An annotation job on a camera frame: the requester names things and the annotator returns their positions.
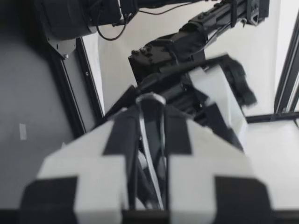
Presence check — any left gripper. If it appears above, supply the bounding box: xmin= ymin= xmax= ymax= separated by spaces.
xmin=104 ymin=70 xmax=245 ymax=154

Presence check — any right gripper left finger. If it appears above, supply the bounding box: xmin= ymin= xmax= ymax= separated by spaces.
xmin=18 ymin=92 xmax=142 ymax=224

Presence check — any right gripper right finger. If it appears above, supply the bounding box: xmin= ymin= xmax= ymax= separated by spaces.
xmin=162 ymin=99 xmax=276 ymax=224

